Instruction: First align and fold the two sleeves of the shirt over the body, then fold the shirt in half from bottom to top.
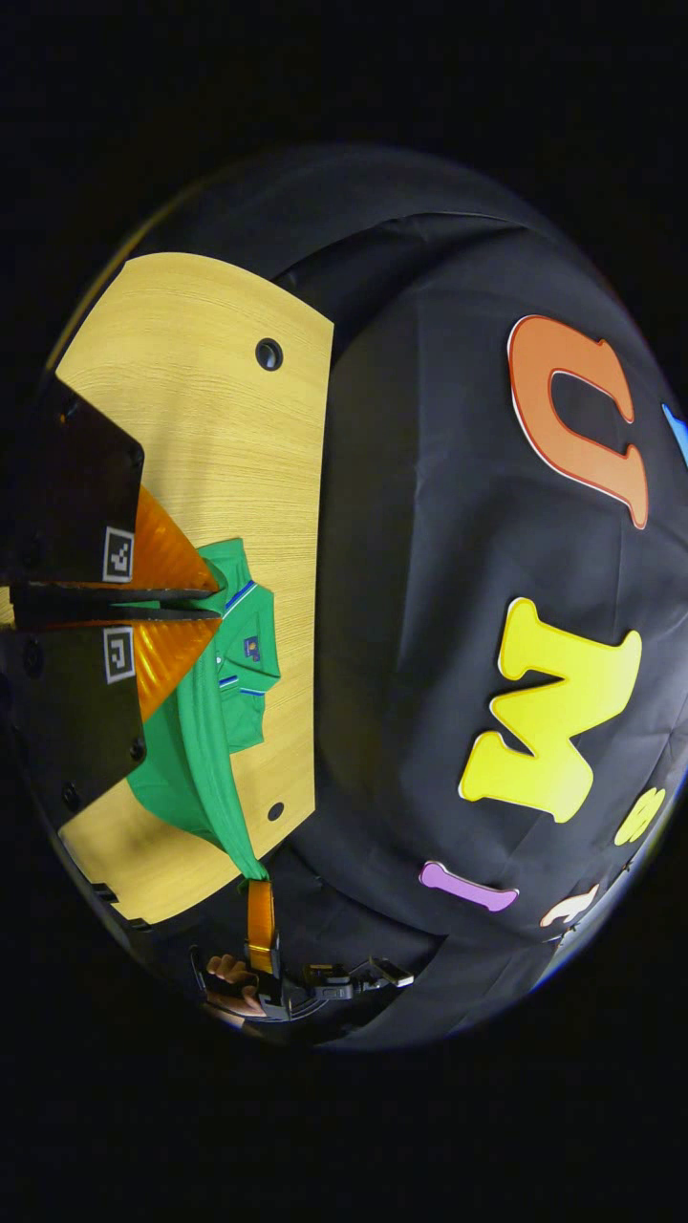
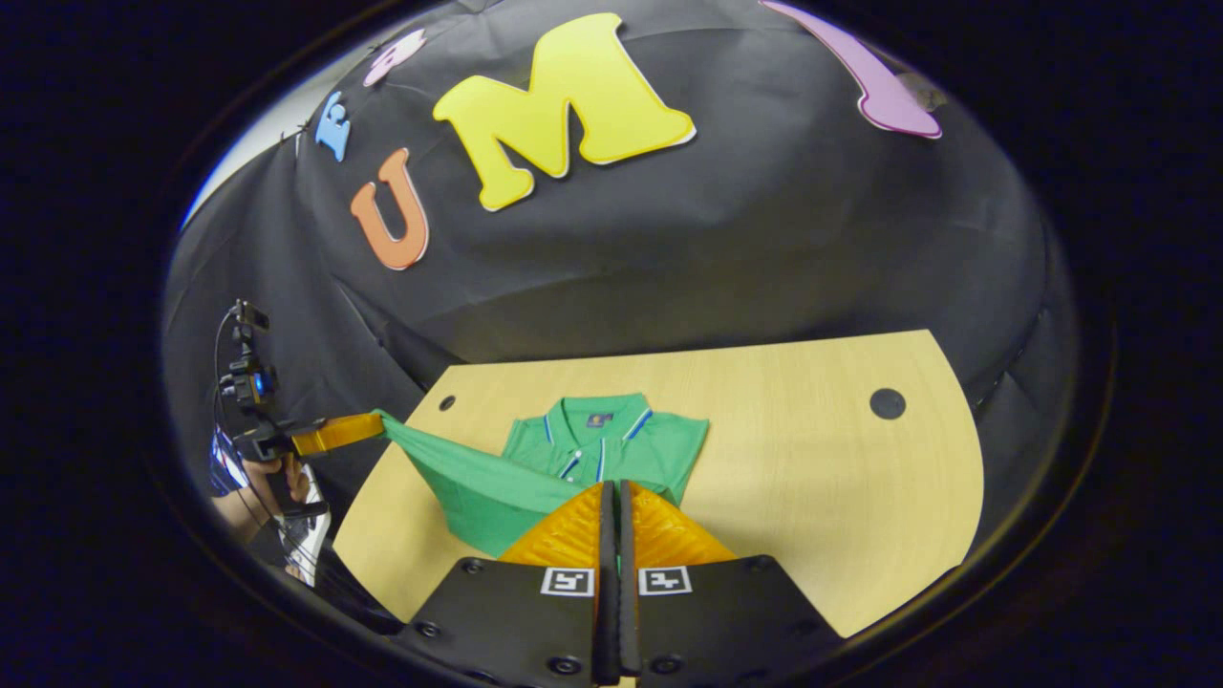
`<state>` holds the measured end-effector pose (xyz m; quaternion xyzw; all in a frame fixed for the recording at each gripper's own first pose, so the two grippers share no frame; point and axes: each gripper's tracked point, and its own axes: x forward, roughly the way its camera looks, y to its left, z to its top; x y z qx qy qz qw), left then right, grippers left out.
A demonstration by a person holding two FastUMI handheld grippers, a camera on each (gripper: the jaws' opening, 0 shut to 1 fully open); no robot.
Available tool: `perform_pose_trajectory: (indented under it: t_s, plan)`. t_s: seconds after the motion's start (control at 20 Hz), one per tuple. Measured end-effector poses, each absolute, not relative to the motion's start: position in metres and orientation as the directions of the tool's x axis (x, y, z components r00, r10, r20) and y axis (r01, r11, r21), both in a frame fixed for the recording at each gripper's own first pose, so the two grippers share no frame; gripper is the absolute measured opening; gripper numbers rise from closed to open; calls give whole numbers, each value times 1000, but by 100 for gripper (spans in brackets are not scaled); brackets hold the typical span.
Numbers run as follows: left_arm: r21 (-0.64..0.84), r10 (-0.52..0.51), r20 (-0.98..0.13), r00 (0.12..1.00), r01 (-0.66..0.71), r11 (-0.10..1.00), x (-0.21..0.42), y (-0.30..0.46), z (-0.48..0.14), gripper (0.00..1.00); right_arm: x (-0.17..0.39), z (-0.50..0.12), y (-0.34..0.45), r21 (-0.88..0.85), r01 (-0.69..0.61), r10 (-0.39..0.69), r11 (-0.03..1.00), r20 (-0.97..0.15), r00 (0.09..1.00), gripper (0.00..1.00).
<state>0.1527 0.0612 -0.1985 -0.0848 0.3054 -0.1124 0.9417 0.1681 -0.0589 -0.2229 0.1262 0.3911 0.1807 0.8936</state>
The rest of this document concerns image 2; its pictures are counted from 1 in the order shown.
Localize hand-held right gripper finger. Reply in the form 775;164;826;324
406;481;619;688
618;481;847;688

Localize green T-shirt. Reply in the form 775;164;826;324
373;392;711;560

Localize person's printed shirt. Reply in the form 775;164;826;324
208;425;333;589

